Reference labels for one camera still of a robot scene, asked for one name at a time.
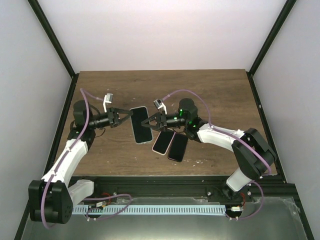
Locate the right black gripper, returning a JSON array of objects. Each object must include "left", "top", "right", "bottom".
[{"left": 141, "top": 111, "right": 188, "bottom": 133}]

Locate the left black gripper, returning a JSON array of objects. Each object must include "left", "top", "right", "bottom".
[{"left": 88, "top": 107, "right": 133, "bottom": 129}]

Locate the clear magsafe phone case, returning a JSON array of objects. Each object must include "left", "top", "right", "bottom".
[{"left": 129, "top": 105, "right": 154, "bottom": 145}]

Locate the beige phone case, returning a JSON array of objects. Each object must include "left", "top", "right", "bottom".
[{"left": 151, "top": 129, "right": 175, "bottom": 156}]

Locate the black phone case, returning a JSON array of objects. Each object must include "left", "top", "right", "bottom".
[{"left": 167, "top": 133, "right": 190, "bottom": 163}]

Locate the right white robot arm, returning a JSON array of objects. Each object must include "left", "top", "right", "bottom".
[{"left": 141, "top": 98, "right": 277, "bottom": 202}]

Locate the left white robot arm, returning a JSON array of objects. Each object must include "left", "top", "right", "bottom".
[{"left": 28, "top": 100, "right": 133, "bottom": 225}]

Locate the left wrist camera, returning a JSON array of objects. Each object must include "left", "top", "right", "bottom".
[{"left": 102, "top": 93, "right": 113, "bottom": 113}]

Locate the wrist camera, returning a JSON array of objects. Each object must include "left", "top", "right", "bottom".
[
  {"left": 102, "top": 93, "right": 113, "bottom": 113},
  {"left": 153, "top": 99, "right": 167, "bottom": 115}
]

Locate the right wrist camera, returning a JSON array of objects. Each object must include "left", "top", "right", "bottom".
[{"left": 153, "top": 99, "right": 167, "bottom": 115}]

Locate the black aluminium frame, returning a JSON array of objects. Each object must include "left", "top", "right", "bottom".
[{"left": 28, "top": 0, "right": 314, "bottom": 240}]

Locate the light blue slotted cable duct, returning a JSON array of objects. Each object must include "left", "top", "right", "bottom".
[{"left": 72, "top": 205, "right": 226, "bottom": 216}]

